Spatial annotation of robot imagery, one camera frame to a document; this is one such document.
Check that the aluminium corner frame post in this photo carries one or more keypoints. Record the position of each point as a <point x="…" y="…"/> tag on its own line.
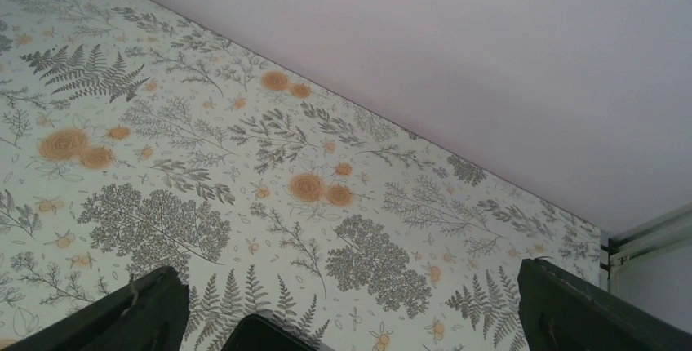
<point x="665" y="234"/>

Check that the floral patterned table mat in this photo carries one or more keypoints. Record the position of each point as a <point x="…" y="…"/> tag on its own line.
<point x="132" y="138"/>

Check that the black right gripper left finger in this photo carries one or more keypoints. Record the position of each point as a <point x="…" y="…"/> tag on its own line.
<point x="150" y="313"/>

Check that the black smartphone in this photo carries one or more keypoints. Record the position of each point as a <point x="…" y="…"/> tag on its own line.
<point x="257" y="333"/>

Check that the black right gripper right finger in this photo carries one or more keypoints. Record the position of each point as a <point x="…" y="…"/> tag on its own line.
<point x="560" y="311"/>

